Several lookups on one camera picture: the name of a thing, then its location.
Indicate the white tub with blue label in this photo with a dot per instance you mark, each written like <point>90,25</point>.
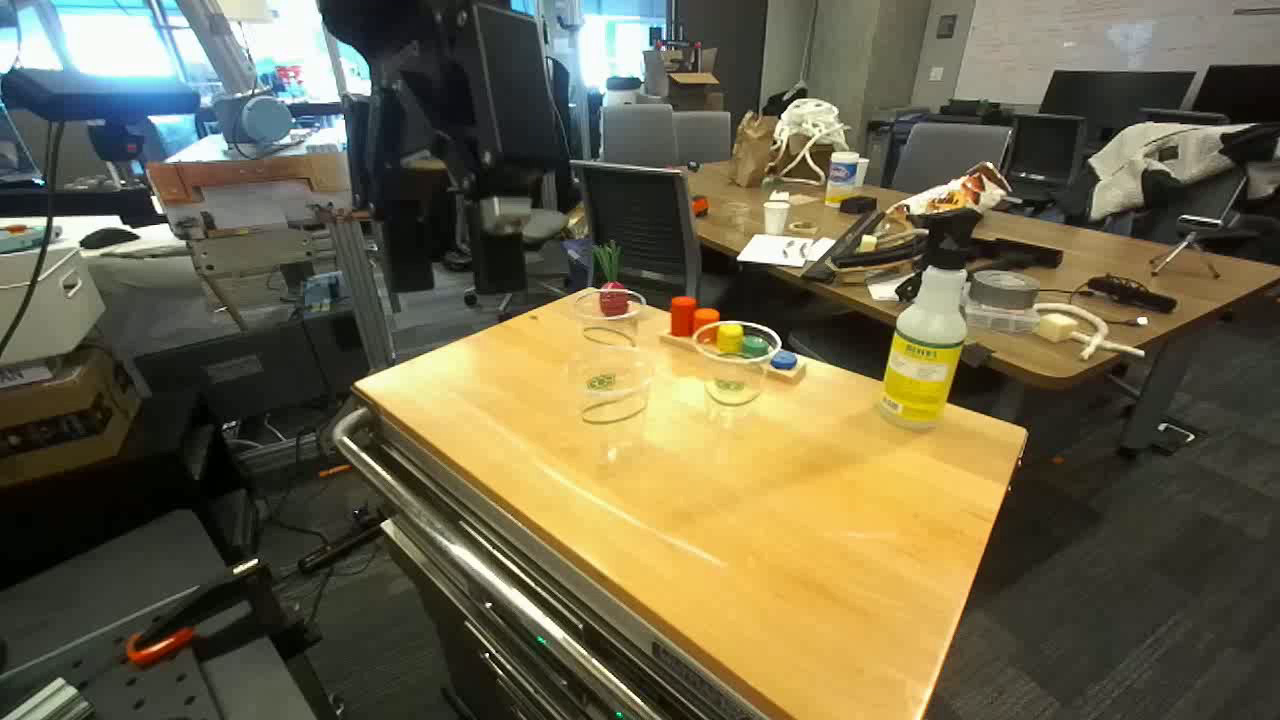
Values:
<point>846,174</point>

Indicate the metal rolling tool cabinet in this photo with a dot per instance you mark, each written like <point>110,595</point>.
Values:
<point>442,534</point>

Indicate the machine with orange tray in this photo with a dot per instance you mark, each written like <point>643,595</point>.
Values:
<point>254,186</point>

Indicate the red toy radish green leaves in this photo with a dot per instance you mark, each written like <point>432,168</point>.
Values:
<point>614,297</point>

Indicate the black computer monitor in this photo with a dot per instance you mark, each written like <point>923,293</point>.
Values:
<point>1114,96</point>
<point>1236,90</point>

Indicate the dark gray office chair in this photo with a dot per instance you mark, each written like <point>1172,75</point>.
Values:
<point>643,221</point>

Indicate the flat black remote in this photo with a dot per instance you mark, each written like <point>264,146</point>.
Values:
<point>1131,293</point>

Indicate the red cylinder block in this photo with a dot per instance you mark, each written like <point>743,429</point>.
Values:
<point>681,319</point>

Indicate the blue cylinder block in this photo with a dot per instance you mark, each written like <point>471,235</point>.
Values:
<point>786,363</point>

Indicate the brown paper bag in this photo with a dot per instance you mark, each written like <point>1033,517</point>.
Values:
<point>755,150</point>

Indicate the white jacket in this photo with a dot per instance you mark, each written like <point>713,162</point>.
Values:
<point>1156,154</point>

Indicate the clear plastic cup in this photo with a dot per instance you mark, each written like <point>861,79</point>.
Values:
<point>738,382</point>

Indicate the brown cardboard box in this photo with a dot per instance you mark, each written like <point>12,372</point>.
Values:
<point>61,416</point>

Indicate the gray swivel office chair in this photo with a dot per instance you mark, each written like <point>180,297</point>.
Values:
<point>521,221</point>

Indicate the gray tape roll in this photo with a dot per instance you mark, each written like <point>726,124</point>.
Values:
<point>1003,288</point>

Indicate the white paper sheets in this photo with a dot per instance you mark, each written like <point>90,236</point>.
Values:
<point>786,249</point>

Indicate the wooden office table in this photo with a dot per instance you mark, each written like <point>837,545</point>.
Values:
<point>1163,263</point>

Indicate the long black rail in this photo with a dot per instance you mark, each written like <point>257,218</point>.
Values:
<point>854,236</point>

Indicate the light gray office chair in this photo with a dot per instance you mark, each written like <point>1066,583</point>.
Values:
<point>951,154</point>

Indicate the orange cylinder block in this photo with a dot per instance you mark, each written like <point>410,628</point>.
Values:
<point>704,319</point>

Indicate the white plastic device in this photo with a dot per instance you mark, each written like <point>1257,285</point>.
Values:
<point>43,307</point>

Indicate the snack chips bag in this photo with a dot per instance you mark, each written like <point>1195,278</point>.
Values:
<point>954,193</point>

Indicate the spray bottle with yellow liquid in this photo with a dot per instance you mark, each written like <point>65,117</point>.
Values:
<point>923,363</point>

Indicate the small white paper cup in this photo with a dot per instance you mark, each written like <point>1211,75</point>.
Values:
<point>779,213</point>

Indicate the black computer mouse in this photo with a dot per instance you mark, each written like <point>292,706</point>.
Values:
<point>105,236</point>

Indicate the white mesh bundle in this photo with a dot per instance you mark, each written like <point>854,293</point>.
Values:
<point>810,133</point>

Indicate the green cylinder block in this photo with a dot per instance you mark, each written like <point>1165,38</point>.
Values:
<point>755,344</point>

